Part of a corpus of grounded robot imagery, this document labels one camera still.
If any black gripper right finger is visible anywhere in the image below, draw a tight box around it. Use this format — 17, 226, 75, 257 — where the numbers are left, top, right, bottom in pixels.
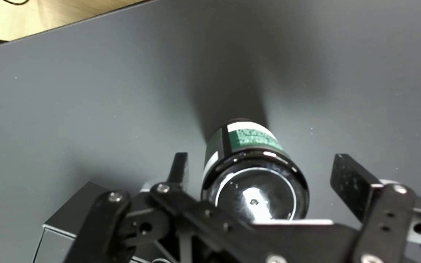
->
328, 151, 421, 263

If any small dark green-labelled bottle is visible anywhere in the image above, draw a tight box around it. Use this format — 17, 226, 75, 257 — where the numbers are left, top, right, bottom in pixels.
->
198, 119, 312, 225

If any black rectangular box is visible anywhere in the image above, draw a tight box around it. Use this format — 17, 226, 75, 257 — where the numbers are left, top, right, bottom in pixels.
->
30, 179, 172, 263

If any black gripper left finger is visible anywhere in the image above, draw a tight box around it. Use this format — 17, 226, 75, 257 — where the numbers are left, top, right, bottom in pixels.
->
64, 150, 251, 263

